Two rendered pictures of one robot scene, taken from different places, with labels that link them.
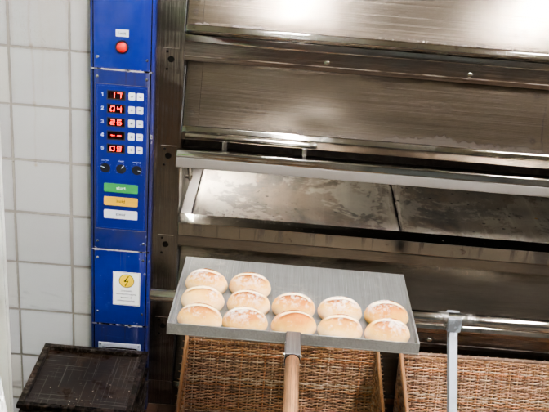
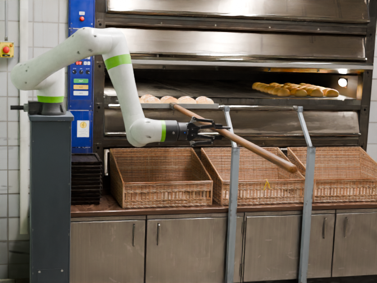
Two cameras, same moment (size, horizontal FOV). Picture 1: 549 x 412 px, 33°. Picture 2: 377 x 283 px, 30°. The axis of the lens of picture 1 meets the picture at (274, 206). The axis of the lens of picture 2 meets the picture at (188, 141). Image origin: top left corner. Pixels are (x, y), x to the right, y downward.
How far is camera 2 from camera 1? 240 cm
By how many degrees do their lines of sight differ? 20
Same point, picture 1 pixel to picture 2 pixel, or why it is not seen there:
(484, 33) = (219, 8)
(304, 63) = (152, 23)
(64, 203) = not seen: hidden behind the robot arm
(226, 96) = not seen: hidden behind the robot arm
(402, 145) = (193, 53)
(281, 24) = (143, 7)
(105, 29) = (75, 12)
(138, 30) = (88, 12)
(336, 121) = (166, 46)
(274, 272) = not seen: hidden behind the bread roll
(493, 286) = (234, 116)
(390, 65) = (185, 23)
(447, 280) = (216, 115)
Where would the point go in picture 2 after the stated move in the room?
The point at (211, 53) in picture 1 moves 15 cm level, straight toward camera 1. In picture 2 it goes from (115, 21) to (121, 21)
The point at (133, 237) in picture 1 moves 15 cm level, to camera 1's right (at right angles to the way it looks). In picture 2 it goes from (86, 103) to (110, 103)
